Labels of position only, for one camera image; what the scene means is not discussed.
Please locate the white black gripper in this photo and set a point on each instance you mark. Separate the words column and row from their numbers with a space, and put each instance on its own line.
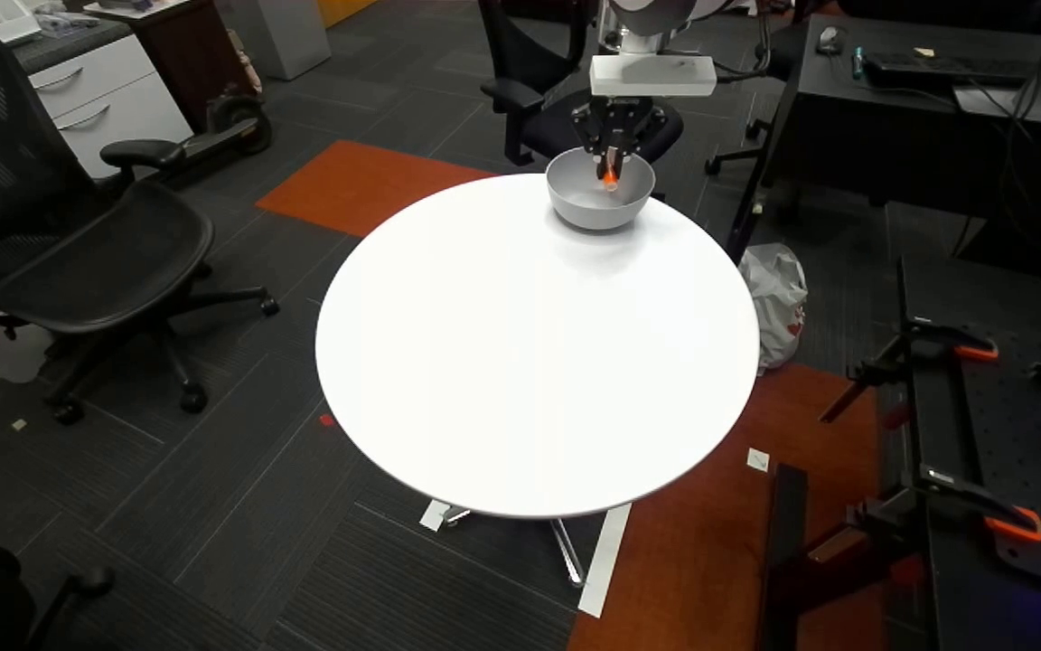
column 652, row 76

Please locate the grey bowl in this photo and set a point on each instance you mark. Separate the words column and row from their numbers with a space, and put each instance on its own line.
column 598, row 200

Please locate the black padded office chair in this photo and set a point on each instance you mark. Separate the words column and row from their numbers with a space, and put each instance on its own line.
column 540, row 113

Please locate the white plastic bag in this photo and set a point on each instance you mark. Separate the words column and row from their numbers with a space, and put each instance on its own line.
column 776, row 293

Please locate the grey computer mouse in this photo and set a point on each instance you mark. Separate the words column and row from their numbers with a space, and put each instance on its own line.
column 830, row 40

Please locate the black office desk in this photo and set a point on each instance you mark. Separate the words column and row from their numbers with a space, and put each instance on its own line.
column 905, row 131

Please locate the small white paper scrap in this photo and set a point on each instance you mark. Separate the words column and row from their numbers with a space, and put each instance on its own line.
column 761, row 460

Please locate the black orange bar clamp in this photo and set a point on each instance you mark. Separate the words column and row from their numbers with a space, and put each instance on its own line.
column 993, row 512
column 949, row 345

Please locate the black scooter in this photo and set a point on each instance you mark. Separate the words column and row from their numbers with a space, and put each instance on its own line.
column 226, row 120

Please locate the white table base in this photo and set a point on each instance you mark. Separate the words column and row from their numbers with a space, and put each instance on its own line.
column 605, row 561

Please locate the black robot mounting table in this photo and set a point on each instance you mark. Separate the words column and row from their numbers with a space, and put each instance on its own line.
column 1004, row 456

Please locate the white drawer cabinet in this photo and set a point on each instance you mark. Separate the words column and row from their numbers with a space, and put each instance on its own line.
column 108, row 101

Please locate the black mesh office chair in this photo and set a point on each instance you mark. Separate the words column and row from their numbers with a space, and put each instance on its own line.
column 100, row 259

